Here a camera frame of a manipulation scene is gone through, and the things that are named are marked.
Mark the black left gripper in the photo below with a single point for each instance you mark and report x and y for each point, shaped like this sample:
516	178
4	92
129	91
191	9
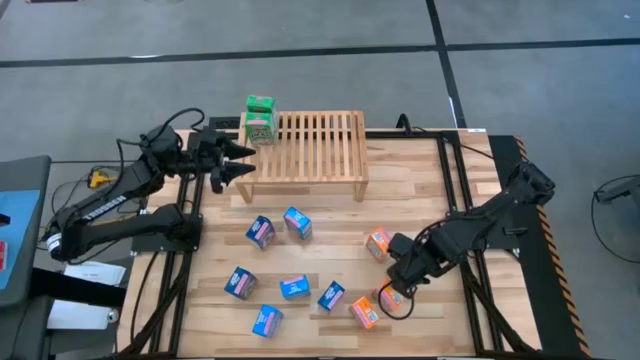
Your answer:
207	150

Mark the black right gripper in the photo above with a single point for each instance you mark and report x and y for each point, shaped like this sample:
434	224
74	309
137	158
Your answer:
410	270

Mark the green Apple Jacks cereal box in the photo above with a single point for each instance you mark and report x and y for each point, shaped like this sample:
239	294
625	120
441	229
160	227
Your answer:
261	129
260	103

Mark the Frosted Mini Wheats cereal box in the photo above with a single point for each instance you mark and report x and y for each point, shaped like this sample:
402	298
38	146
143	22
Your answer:
363	313
377	243
389	301

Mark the Frosted Flakes cereal box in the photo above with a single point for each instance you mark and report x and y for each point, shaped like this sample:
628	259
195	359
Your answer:
331	296
260	232
240	283

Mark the Rice Krispies cereal box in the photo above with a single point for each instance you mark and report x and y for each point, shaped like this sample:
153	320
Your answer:
267	321
298	221
295	287

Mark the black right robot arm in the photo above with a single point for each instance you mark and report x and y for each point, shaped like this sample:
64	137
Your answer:
480	220

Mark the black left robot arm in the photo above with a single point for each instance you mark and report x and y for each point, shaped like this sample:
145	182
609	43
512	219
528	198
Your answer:
107	206

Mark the wooden slatted shelf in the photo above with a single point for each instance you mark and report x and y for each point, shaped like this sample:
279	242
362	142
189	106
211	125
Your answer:
315	150

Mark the black power strip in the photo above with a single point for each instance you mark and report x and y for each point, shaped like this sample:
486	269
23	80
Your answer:
225	122

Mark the yellow power plug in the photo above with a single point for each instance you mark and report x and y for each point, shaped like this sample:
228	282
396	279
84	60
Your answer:
97	178

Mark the white paper sheet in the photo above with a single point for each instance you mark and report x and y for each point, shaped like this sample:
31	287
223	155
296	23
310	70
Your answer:
75	315
95	272

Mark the small white round object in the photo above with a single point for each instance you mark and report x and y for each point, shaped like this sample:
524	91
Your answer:
113	315

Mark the black cart base bar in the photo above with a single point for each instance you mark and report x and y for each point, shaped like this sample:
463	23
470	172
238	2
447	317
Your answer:
75	292

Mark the grey cart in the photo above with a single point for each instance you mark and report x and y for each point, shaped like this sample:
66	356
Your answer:
25	175

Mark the grey stand base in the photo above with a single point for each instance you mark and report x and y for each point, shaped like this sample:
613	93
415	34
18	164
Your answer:
622	190

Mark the blue sheet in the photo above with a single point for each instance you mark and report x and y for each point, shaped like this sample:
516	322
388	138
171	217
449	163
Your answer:
17	225

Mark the red card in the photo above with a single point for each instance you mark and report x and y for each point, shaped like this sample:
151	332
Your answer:
3	255

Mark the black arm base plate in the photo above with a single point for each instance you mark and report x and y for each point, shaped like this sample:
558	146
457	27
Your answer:
150	245
507	243

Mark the black metal table frame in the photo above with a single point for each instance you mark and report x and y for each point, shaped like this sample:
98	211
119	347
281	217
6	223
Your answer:
444	150

